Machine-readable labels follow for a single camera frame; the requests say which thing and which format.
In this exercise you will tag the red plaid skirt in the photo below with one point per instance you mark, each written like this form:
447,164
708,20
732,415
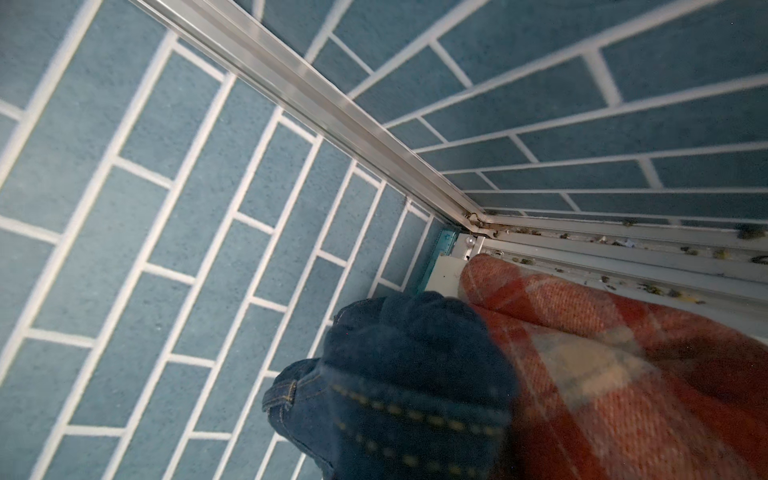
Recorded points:
617,388

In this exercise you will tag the aluminium corner frame post right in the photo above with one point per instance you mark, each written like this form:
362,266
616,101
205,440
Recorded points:
224,31

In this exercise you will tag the dark navy skirt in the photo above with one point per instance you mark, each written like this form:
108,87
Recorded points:
406,387

